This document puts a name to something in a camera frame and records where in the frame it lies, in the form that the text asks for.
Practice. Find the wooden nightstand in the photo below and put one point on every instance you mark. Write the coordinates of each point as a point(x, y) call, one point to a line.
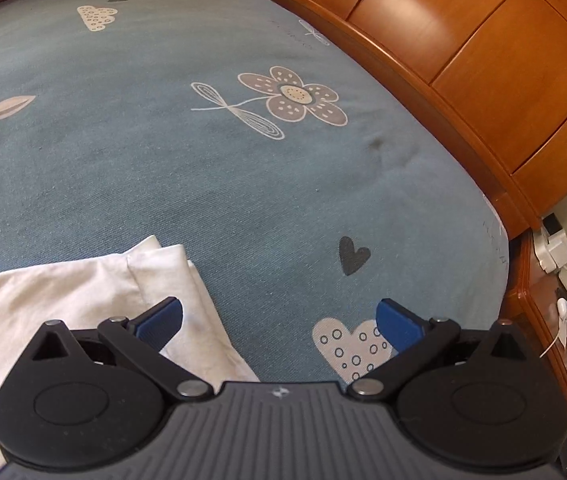
point(528, 300)

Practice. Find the white charger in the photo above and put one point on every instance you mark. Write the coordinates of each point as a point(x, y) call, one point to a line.
point(553, 250)

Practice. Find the wooden headboard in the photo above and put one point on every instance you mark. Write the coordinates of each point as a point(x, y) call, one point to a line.
point(463, 60)

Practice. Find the white printed t-shirt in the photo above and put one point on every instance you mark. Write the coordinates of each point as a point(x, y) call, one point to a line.
point(63, 290)

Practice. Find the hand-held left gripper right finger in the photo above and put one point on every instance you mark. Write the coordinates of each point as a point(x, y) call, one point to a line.
point(396, 327)

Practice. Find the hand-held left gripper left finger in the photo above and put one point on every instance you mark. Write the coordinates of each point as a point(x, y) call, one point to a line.
point(158, 325)

